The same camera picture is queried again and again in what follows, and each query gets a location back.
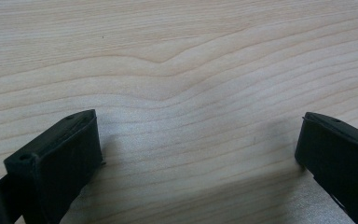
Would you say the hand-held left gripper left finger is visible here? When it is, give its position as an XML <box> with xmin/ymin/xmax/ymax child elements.
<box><xmin>0</xmin><ymin>108</ymin><xmax>104</xmax><ymax>224</ymax></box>

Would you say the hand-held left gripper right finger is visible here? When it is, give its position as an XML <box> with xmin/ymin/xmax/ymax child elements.
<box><xmin>294</xmin><ymin>111</ymin><xmax>358</xmax><ymax>224</ymax></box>

